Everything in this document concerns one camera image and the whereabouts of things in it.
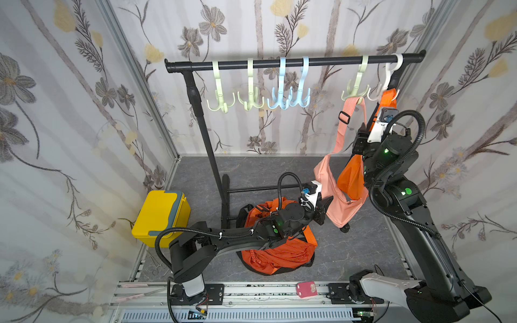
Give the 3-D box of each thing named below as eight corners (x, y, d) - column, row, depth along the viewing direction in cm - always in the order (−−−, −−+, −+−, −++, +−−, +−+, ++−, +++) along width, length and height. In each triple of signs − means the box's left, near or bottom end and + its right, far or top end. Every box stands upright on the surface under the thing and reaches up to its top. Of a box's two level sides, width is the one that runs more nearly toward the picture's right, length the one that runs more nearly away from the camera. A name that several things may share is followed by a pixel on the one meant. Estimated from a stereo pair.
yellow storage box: (146, 248, 87) (127, 233, 75) (161, 208, 100) (147, 190, 88) (184, 248, 87) (171, 233, 75) (194, 208, 100) (184, 190, 88)
